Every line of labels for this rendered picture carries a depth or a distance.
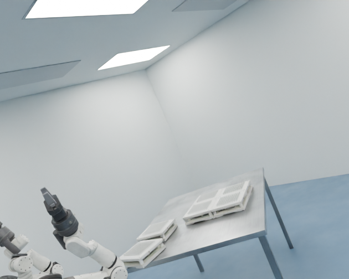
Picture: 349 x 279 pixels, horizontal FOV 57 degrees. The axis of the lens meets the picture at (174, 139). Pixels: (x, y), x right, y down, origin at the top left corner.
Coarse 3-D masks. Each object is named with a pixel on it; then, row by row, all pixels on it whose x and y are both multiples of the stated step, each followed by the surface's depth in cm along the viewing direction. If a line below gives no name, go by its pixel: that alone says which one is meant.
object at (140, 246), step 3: (141, 243) 231; (144, 243) 228; (147, 243) 226; (150, 243) 223; (135, 246) 229; (138, 246) 226; (141, 246) 225; (144, 246) 222; (132, 249) 226; (135, 249) 224; (138, 249) 220; (141, 249) 218; (129, 252) 222; (132, 252) 219; (135, 252) 218; (138, 252) 214
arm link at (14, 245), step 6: (12, 234) 172; (6, 240) 167; (12, 240) 171; (18, 240) 171; (24, 240) 172; (6, 246) 166; (12, 246) 167; (18, 246) 171; (24, 246) 174; (12, 252) 167; (18, 252) 167
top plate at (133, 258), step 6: (144, 240) 237; (150, 240) 231; (156, 240) 226; (162, 240) 224; (150, 246) 219; (156, 246) 219; (144, 252) 213; (120, 258) 221; (126, 258) 216; (132, 258) 212; (138, 258) 207
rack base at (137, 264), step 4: (160, 248) 222; (164, 248) 224; (152, 252) 220; (156, 252) 218; (160, 252) 220; (148, 256) 216; (152, 256) 214; (144, 260) 212; (148, 260) 211; (124, 264) 220; (128, 264) 217; (132, 264) 214; (136, 264) 211; (144, 264) 208
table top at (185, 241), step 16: (240, 176) 333; (256, 176) 308; (192, 192) 351; (208, 192) 323; (256, 192) 261; (176, 208) 315; (256, 208) 227; (192, 224) 250; (208, 224) 236; (224, 224) 223; (240, 224) 211; (256, 224) 201; (176, 240) 231; (192, 240) 218; (208, 240) 207; (224, 240) 197; (240, 240) 194; (160, 256) 214; (176, 256) 207; (128, 272) 218
